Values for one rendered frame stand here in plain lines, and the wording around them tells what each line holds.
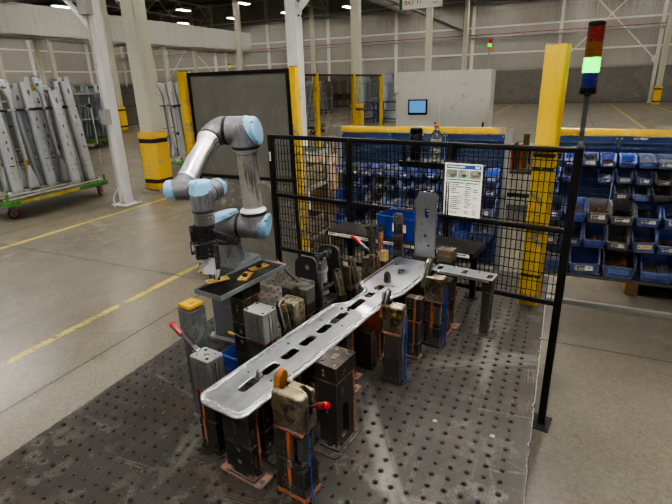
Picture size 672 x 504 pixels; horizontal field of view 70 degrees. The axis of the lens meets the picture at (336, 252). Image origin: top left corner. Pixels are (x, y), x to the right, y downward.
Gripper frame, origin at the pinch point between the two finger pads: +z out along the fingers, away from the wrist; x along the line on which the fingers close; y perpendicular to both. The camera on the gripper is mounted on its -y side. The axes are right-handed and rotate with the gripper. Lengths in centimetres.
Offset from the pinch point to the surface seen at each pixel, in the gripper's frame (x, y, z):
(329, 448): 49, -16, 50
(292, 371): 41.4, -7.9, 21.2
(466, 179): -15, -143, -15
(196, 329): 9.5, 12.2, 13.9
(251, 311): 15.1, -6.2, 10.2
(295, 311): 13.1, -24.4, 16.3
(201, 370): 27.3, 16.8, 19.0
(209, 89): -287, -101, -63
